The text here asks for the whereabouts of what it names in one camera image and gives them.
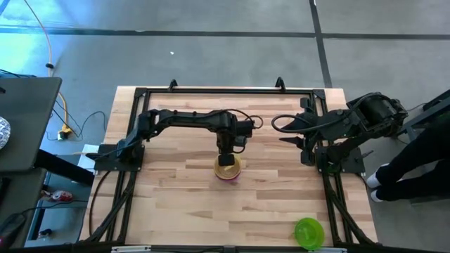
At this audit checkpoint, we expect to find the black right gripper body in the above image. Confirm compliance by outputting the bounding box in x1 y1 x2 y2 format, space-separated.
298 111 330 148

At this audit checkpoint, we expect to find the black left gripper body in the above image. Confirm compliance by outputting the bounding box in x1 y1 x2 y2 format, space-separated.
216 130 236 156

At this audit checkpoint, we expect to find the green round lid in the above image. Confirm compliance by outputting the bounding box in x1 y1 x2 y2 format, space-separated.
294 216 326 252

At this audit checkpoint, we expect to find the person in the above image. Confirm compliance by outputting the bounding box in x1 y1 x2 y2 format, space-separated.
365 115 450 204

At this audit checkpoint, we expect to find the white paper sheet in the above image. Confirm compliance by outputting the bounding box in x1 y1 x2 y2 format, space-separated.
76 143 100 174

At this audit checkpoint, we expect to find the yellow power strip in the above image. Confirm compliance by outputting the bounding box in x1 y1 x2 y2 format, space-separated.
57 126 74 141

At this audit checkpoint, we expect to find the black desk beam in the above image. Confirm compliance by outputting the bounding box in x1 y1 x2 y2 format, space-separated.
33 149 95 187

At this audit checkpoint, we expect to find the red small object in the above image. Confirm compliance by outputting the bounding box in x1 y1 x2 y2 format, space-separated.
51 189 74 203

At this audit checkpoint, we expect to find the grey desk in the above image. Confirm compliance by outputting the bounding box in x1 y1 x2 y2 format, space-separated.
0 77 63 173

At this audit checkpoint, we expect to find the white patterned object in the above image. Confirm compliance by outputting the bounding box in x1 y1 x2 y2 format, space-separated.
0 116 11 150

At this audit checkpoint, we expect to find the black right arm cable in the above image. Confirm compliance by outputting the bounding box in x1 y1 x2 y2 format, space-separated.
270 91 391 135

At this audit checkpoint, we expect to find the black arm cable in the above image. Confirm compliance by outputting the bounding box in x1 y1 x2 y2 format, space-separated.
270 91 391 135
224 108 264 129

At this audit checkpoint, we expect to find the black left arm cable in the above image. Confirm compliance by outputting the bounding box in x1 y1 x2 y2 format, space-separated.
224 108 264 129

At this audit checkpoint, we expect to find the black metal table frame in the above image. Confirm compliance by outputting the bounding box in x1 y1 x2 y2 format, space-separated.
79 76 379 253

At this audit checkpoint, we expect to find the black floor cable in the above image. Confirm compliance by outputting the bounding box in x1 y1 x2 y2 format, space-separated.
45 100 108 141

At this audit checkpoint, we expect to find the yellow cable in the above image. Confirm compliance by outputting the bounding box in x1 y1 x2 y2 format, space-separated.
22 0 71 133

